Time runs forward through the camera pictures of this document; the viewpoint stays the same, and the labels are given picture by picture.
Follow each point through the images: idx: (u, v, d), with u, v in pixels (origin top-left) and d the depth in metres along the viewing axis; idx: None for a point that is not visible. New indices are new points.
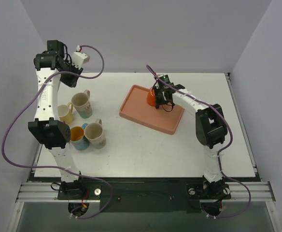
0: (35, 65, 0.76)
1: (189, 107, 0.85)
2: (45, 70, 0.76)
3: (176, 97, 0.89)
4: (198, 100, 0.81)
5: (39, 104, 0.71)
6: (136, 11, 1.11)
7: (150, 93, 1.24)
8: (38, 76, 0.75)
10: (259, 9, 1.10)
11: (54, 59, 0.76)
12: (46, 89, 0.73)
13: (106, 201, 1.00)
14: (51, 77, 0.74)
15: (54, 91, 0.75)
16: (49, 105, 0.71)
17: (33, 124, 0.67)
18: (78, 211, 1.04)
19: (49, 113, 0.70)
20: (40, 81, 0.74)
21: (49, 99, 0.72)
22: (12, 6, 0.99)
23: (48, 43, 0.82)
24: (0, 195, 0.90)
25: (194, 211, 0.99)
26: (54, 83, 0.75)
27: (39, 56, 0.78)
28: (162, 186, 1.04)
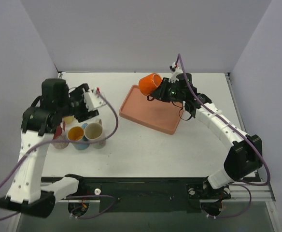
0: (22, 126, 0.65)
1: (218, 131, 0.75)
2: (31, 134, 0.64)
3: (203, 115, 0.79)
4: (232, 127, 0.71)
5: (16, 178, 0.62)
6: (136, 11, 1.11)
7: (151, 79, 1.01)
8: (22, 139, 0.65)
10: (258, 9, 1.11)
11: (44, 124, 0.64)
12: (26, 161, 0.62)
13: (107, 205, 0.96)
14: (34, 147, 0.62)
15: (38, 161, 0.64)
16: (26, 182, 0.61)
17: (3, 202, 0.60)
18: (78, 211, 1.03)
19: (24, 195, 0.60)
20: (22, 149, 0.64)
21: (28, 176, 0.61)
22: (12, 6, 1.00)
23: (43, 86, 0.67)
24: (0, 194, 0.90)
25: (194, 211, 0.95)
26: (38, 153, 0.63)
27: (32, 111, 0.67)
28: (162, 187, 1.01)
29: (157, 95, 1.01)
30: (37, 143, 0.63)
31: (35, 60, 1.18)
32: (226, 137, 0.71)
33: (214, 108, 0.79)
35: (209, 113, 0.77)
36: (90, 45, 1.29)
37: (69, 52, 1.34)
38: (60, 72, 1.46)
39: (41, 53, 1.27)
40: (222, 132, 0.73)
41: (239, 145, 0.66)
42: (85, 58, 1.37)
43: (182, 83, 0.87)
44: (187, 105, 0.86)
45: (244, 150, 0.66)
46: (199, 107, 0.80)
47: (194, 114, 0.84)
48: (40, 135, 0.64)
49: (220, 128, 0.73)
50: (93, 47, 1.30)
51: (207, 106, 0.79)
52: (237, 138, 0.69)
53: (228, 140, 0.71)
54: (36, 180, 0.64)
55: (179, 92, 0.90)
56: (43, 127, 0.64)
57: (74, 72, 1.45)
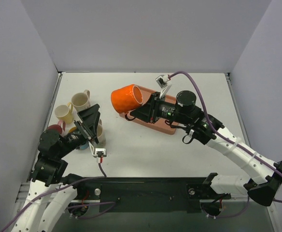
0: (32, 175, 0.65)
1: (241, 162, 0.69)
2: (38, 184, 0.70)
3: (221, 146, 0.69)
4: (260, 158, 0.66)
5: (18, 222, 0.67)
6: (136, 11, 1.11)
7: (130, 92, 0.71)
8: (30, 187, 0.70)
10: (258, 9, 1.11)
11: (52, 176, 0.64)
12: (31, 207, 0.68)
13: (108, 206, 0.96)
14: (38, 197, 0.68)
15: (42, 208, 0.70)
16: (26, 228, 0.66)
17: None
18: (78, 211, 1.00)
19: None
20: (29, 196, 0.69)
21: (30, 222, 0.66)
22: (13, 6, 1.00)
23: (40, 145, 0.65)
24: (1, 195, 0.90)
25: (194, 211, 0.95)
26: (41, 202, 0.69)
27: (40, 163, 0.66)
28: (162, 187, 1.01)
29: (143, 116, 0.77)
30: (43, 192, 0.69)
31: (35, 60, 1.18)
32: (255, 171, 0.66)
33: (230, 134, 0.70)
35: (228, 143, 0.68)
36: (90, 45, 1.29)
37: (69, 52, 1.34)
38: (60, 72, 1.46)
39: (42, 53, 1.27)
40: (248, 165, 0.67)
41: (274, 181, 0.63)
42: (84, 57, 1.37)
43: (186, 108, 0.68)
44: (195, 132, 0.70)
45: (278, 183, 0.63)
46: (215, 136, 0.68)
47: (205, 141, 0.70)
48: (47, 185, 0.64)
49: (246, 161, 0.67)
50: (93, 47, 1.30)
51: (221, 134, 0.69)
52: (268, 172, 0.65)
53: (258, 174, 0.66)
54: (36, 225, 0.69)
55: (179, 116, 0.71)
56: (50, 180, 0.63)
57: (74, 73, 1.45)
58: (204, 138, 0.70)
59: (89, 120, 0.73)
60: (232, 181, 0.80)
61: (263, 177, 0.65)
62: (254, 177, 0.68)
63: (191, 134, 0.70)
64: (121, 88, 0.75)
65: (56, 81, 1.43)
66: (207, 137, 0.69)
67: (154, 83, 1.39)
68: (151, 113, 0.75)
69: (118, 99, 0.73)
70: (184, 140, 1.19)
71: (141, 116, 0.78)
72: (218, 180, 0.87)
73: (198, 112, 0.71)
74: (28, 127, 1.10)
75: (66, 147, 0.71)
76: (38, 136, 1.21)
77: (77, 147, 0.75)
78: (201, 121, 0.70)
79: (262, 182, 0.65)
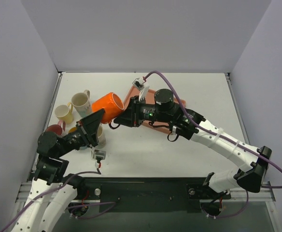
0: (35, 174, 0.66)
1: (226, 152, 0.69)
2: (40, 182, 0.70)
3: (205, 139, 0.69)
4: (243, 146, 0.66)
5: (19, 221, 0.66)
6: (136, 11, 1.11)
7: (110, 98, 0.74)
8: (32, 186, 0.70)
10: (259, 8, 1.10)
11: (54, 175, 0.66)
12: (32, 206, 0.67)
13: (108, 206, 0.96)
14: (41, 194, 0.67)
15: (43, 206, 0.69)
16: (27, 226, 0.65)
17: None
18: (78, 211, 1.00)
19: None
20: (30, 195, 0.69)
21: (31, 220, 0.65)
22: (12, 6, 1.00)
23: (38, 146, 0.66)
24: (1, 195, 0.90)
25: (194, 211, 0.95)
26: (43, 200, 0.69)
27: (42, 162, 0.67)
28: (162, 187, 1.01)
29: (127, 121, 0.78)
30: (45, 190, 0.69)
31: (35, 60, 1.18)
32: (240, 159, 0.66)
33: (212, 126, 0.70)
35: (211, 135, 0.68)
36: (90, 44, 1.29)
37: (69, 52, 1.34)
38: (60, 72, 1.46)
39: (42, 53, 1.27)
40: (232, 153, 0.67)
41: (259, 166, 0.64)
42: (84, 57, 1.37)
43: (165, 106, 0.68)
44: (178, 129, 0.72)
45: (262, 168, 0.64)
46: (197, 130, 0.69)
47: (189, 137, 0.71)
48: (49, 184, 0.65)
49: (230, 150, 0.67)
50: (93, 47, 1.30)
51: (204, 127, 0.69)
52: (252, 158, 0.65)
53: (243, 162, 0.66)
54: (37, 224, 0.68)
55: (159, 115, 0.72)
56: (51, 179, 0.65)
57: (74, 73, 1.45)
58: (187, 134, 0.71)
59: (93, 126, 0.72)
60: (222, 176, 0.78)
61: (248, 164, 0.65)
62: (240, 166, 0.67)
63: (174, 131, 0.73)
64: (100, 99, 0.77)
65: (56, 81, 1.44)
66: (190, 133, 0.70)
67: (154, 83, 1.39)
68: (133, 117, 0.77)
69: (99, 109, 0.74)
70: (170, 137, 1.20)
71: (124, 121, 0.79)
72: (214, 177, 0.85)
73: (178, 108, 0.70)
74: (28, 127, 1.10)
75: (66, 148, 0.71)
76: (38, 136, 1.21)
77: (78, 148, 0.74)
78: (182, 117, 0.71)
79: (248, 169, 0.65)
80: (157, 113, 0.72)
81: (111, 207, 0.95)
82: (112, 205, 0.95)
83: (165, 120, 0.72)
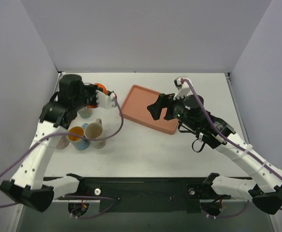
0: (41, 116, 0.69)
1: (249, 170, 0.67)
2: (47, 124, 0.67)
3: (232, 152, 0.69)
4: (269, 167, 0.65)
5: (24, 162, 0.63)
6: (136, 11, 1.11)
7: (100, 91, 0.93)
8: (37, 128, 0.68)
10: (259, 9, 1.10)
11: (61, 117, 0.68)
12: (38, 148, 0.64)
13: (108, 205, 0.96)
14: (48, 136, 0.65)
15: (49, 151, 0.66)
16: (33, 168, 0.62)
17: (5, 185, 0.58)
18: (78, 211, 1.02)
19: (28, 180, 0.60)
20: (36, 137, 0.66)
21: (36, 162, 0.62)
22: (12, 6, 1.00)
23: (61, 81, 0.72)
24: (0, 195, 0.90)
25: (194, 210, 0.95)
26: (49, 144, 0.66)
27: (49, 106, 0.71)
28: (162, 187, 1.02)
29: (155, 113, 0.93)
30: (50, 133, 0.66)
31: (35, 60, 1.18)
32: (263, 180, 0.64)
33: (241, 140, 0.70)
35: (238, 150, 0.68)
36: (90, 45, 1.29)
37: (69, 52, 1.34)
38: (60, 72, 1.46)
39: (42, 53, 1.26)
40: (257, 173, 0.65)
41: None
42: (84, 57, 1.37)
43: (193, 111, 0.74)
44: (204, 136, 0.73)
45: None
46: (224, 142, 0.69)
47: (214, 145, 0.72)
48: (56, 126, 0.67)
49: (255, 169, 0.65)
50: (93, 47, 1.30)
51: (233, 141, 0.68)
52: (276, 181, 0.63)
53: (266, 183, 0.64)
54: (42, 169, 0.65)
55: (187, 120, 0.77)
56: (59, 121, 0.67)
57: (74, 73, 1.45)
58: (213, 142, 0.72)
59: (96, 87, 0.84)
60: (235, 186, 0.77)
61: (272, 186, 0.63)
62: (261, 186, 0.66)
63: (201, 137, 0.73)
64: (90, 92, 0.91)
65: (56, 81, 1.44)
66: (216, 141, 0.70)
67: (154, 83, 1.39)
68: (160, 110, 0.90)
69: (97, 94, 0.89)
70: (195, 145, 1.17)
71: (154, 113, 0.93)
72: (219, 181, 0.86)
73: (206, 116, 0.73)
74: (28, 127, 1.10)
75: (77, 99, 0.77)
76: None
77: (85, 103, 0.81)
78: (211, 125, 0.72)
79: (271, 192, 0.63)
80: (185, 117, 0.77)
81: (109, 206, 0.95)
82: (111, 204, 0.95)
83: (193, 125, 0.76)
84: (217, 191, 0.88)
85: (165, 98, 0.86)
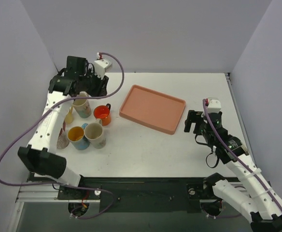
0: (49, 87, 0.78)
1: (252, 193, 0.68)
2: (56, 94, 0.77)
3: (239, 171, 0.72)
4: (272, 195, 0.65)
5: (38, 129, 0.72)
6: (135, 11, 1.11)
7: (102, 115, 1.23)
8: (49, 98, 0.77)
10: (259, 9, 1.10)
11: (68, 85, 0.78)
12: (50, 115, 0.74)
13: (108, 204, 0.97)
14: (60, 103, 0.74)
15: (60, 117, 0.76)
16: (47, 133, 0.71)
17: (23, 151, 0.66)
18: (78, 211, 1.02)
19: (45, 143, 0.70)
20: (47, 106, 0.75)
21: (49, 127, 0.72)
22: (12, 6, 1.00)
23: (68, 59, 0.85)
24: (0, 195, 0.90)
25: (194, 211, 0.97)
26: (61, 109, 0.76)
27: (55, 79, 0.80)
28: (162, 186, 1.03)
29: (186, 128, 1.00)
30: (61, 100, 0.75)
31: (35, 59, 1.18)
32: (263, 205, 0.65)
33: (251, 164, 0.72)
35: (246, 171, 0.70)
36: (90, 45, 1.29)
37: (69, 52, 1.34)
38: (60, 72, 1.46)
39: (42, 52, 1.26)
40: (259, 197, 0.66)
41: (279, 220, 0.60)
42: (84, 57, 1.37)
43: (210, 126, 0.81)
44: (218, 150, 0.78)
45: None
46: (234, 159, 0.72)
47: (225, 161, 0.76)
48: (65, 94, 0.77)
49: (257, 192, 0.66)
50: (93, 47, 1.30)
51: (243, 161, 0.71)
52: (275, 210, 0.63)
53: (265, 210, 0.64)
54: (55, 134, 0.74)
55: (207, 133, 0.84)
56: (67, 89, 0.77)
57: None
58: (225, 158, 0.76)
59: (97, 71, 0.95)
60: (238, 200, 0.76)
61: (269, 213, 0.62)
62: (260, 210, 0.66)
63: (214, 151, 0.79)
64: (100, 114, 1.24)
65: None
66: (228, 158, 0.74)
67: (154, 84, 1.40)
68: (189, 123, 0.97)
69: (101, 115, 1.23)
70: (197, 152, 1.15)
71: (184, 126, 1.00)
72: (223, 186, 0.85)
73: (223, 132, 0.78)
74: (28, 126, 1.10)
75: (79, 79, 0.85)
76: None
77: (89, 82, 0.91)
78: (228, 143, 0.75)
79: (267, 220, 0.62)
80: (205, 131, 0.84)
81: (108, 208, 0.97)
82: (106, 208, 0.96)
83: (211, 139, 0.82)
84: (217, 194, 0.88)
85: (193, 114, 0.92)
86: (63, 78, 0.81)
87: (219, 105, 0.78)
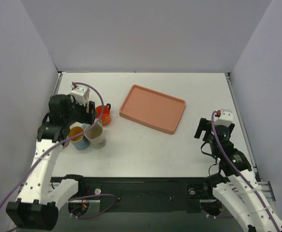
0: (38, 136, 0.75)
1: (250, 208, 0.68)
2: (45, 142, 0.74)
3: (239, 186, 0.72)
4: (270, 213, 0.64)
5: (28, 181, 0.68)
6: (135, 11, 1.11)
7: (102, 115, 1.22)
8: (37, 147, 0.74)
10: (259, 9, 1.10)
11: (57, 132, 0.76)
12: (40, 164, 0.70)
13: (108, 204, 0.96)
14: (49, 150, 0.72)
15: (50, 165, 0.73)
16: (38, 184, 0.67)
17: (12, 206, 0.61)
18: (78, 211, 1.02)
19: (36, 194, 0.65)
20: (36, 155, 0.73)
21: (40, 178, 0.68)
22: (12, 7, 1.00)
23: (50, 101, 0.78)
24: (0, 195, 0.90)
25: (194, 211, 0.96)
26: (51, 157, 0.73)
27: (44, 125, 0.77)
28: (162, 186, 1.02)
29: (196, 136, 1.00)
30: (50, 147, 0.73)
31: (35, 59, 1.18)
32: (260, 222, 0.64)
33: (253, 180, 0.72)
35: (246, 186, 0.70)
36: (90, 45, 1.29)
37: (69, 52, 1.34)
38: (60, 72, 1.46)
39: (42, 52, 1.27)
40: (256, 213, 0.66)
41: None
42: (84, 57, 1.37)
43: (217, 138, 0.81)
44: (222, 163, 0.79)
45: None
46: (237, 174, 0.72)
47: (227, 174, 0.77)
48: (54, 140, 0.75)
49: (255, 208, 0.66)
50: (93, 48, 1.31)
51: (244, 176, 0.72)
52: (272, 229, 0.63)
53: (261, 226, 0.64)
54: (47, 182, 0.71)
55: (213, 144, 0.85)
56: (56, 136, 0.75)
57: (74, 73, 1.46)
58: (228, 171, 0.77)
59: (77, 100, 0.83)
60: (236, 209, 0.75)
61: None
62: (257, 226, 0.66)
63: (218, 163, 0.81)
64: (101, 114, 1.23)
65: (56, 81, 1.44)
66: (230, 171, 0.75)
67: (154, 84, 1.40)
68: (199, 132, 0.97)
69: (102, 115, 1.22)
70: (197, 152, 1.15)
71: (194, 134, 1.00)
72: (224, 191, 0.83)
73: (229, 146, 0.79)
74: (27, 126, 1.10)
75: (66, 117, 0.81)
76: None
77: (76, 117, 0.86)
78: (232, 157, 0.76)
79: None
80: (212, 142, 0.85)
81: (109, 208, 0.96)
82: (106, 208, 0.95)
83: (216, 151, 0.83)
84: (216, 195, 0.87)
85: (204, 122, 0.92)
86: (50, 124, 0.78)
87: (232, 118, 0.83)
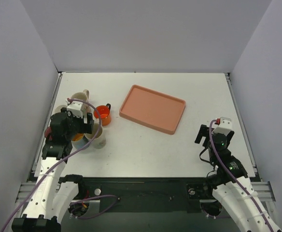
0: (43, 153, 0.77)
1: (247, 214, 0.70)
2: (49, 160, 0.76)
3: (237, 192, 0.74)
4: (266, 218, 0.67)
5: (34, 196, 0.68)
6: (135, 11, 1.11)
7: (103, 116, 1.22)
8: (43, 164, 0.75)
10: (259, 8, 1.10)
11: (61, 149, 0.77)
12: (45, 180, 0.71)
13: (109, 204, 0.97)
14: (53, 167, 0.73)
15: (55, 181, 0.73)
16: (43, 199, 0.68)
17: (18, 222, 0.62)
18: (78, 211, 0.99)
19: (41, 210, 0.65)
20: (41, 172, 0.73)
21: (45, 194, 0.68)
22: (12, 6, 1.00)
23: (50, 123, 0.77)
24: (0, 194, 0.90)
25: (194, 211, 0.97)
26: (55, 173, 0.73)
27: (48, 145, 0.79)
28: (162, 186, 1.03)
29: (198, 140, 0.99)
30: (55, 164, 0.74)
31: (35, 59, 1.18)
32: (257, 228, 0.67)
33: (249, 186, 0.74)
35: (243, 192, 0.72)
36: (90, 44, 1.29)
37: (69, 52, 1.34)
38: (60, 72, 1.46)
39: (42, 52, 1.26)
40: (252, 218, 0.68)
41: None
42: (84, 57, 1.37)
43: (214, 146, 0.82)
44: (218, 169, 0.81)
45: None
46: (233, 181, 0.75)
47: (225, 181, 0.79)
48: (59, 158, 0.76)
49: (252, 214, 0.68)
50: (93, 47, 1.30)
51: (241, 182, 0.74)
52: None
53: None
54: (52, 197, 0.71)
55: (211, 151, 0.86)
56: (60, 153, 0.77)
57: (74, 73, 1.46)
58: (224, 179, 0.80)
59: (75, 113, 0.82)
60: (237, 213, 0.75)
61: None
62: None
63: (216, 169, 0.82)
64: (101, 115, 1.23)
65: (56, 81, 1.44)
66: (227, 178, 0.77)
67: (154, 84, 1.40)
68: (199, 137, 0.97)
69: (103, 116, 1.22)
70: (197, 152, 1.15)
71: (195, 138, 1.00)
72: (224, 193, 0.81)
73: (225, 154, 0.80)
74: (27, 126, 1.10)
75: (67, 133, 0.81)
76: (37, 136, 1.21)
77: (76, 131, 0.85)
78: (229, 165, 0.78)
79: None
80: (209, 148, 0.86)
81: (109, 208, 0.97)
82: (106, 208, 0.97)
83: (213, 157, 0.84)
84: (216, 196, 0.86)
85: (204, 128, 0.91)
86: (54, 142, 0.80)
87: (231, 126, 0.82)
